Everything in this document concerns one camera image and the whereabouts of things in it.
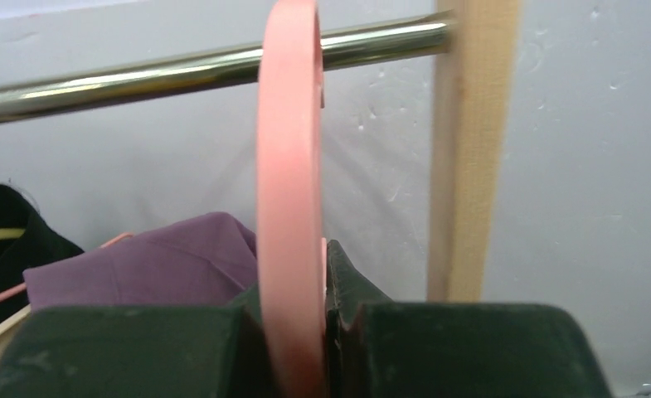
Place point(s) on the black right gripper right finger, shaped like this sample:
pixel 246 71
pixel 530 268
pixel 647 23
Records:
pixel 379 347

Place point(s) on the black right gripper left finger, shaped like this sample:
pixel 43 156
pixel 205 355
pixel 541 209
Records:
pixel 132 351

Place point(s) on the pink plastic hanger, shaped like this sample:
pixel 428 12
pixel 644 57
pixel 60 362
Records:
pixel 288 203

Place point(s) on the black skirt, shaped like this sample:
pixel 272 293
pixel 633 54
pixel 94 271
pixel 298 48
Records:
pixel 37 245

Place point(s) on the purple skirt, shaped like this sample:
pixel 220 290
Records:
pixel 206 260

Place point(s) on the metal rack rod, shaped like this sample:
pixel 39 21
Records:
pixel 357 46

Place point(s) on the wooden clothes rack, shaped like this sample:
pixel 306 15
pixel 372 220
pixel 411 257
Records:
pixel 471 85

